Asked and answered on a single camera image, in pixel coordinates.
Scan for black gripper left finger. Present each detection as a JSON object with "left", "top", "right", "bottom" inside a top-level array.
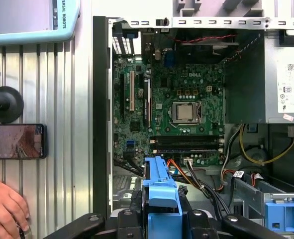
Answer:
[{"left": 43, "top": 190, "right": 145, "bottom": 239}]

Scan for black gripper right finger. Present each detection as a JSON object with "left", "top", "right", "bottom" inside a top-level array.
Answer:
[{"left": 180, "top": 199, "right": 287, "bottom": 239}]

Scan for hard disk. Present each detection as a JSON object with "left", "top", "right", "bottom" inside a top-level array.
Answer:
[{"left": 141, "top": 156, "right": 184, "bottom": 239}]

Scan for person's hand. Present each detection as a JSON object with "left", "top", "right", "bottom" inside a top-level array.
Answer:
[{"left": 0, "top": 173, "right": 30, "bottom": 239}]

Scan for grey metal drive cage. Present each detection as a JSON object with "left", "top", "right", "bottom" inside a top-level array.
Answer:
[{"left": 226, "top": 171, "right": 294, "bottom": 239}]

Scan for installed RAM stick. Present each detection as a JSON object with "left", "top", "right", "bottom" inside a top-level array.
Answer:
[{"left": 150, "top": 148, "right": 224, "bottom": 154}]

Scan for silver CPU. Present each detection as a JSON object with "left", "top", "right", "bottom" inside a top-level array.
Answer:
[{"left": 175, "top": 103, "right": 197, "bottom": 122}]

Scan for black open PC case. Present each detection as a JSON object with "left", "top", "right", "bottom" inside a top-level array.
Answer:
[{"left": 92, "top": 14, "right": 294, "bottom": 239}]

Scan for black smartphone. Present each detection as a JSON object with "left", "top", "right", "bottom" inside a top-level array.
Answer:
[{"left": 0, "top": 123, "right": 48, "bottom": 160}]

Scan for green motherboard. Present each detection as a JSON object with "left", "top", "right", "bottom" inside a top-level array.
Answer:
[{"left": 110, "top": 53, "right": 226, "bottom": 172}]

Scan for grey power supply unit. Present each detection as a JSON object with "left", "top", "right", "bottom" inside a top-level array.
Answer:
[{"left": 223, "top": 28, "right": 294, "bottom": 125}]

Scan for black round stand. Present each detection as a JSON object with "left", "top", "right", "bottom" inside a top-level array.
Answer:
[{"left": 0, "top": 86, "right": 24, "bottom": 124}]

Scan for pale blue teach pendant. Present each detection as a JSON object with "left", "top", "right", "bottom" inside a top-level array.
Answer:
[{"left": 0, "top": 0, "right": 82, "bottom": 47}]

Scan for black cable bundle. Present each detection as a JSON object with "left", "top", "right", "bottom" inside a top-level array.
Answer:
[{"left": 186, "top": 164, "right": 232, "bottom": 220}]

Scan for orange wire bundle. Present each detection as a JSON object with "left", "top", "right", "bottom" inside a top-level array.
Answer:
[{"left": 166, "top": 159, "right": 204, "bottom": 190}]

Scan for blue plastic drive bracket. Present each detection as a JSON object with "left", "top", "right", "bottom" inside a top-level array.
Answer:
[{"left": 265, "top": 201, "right": 294, "bottom": 239}]

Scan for yellow wire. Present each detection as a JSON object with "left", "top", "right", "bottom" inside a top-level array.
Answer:
[{"left": 238, "top": 123, "right": 294, "bottom": 166}]

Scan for red black twisted wire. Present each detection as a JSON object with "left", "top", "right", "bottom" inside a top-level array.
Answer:
[{"left": 174, "top": 34, "right": 259, "bottom": 63}]

